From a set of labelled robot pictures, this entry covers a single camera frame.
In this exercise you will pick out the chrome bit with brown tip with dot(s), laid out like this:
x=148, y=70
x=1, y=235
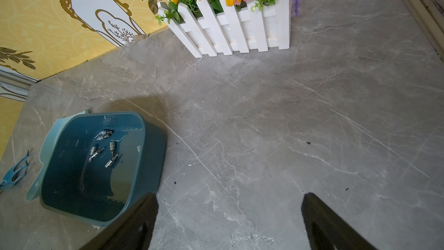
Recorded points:
x=107, y=131

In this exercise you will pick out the chrome bit dark square socket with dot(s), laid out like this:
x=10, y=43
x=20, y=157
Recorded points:
x=97, y=153

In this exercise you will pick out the teal plastic storage box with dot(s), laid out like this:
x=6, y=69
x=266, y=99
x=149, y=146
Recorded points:
x=84, y=189

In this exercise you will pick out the chrome bit fluted tip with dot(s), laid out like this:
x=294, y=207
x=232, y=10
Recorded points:
x=102, y=136

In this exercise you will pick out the blue rake yellow handle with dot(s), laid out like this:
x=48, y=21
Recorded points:
x=16, y=173

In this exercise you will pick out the white fence flower box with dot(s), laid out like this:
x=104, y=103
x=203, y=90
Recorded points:
x=212, y=27

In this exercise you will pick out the chrome phillips bit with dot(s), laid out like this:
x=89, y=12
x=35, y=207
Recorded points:
x=111, y=162

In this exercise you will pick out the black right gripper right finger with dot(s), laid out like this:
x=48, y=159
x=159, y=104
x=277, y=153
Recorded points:
x=326, y=230

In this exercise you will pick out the chrome bit slim tip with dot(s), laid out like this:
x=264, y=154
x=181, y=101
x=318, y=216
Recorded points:
x=112, y=147

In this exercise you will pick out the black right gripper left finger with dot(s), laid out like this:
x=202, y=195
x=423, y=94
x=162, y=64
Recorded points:
x=133, y=230

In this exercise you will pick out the chrome blade bit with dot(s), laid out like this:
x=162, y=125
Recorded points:
x=92, y=151

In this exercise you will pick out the light blue dustpan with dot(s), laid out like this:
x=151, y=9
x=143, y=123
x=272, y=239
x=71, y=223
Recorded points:
x=46, y=153

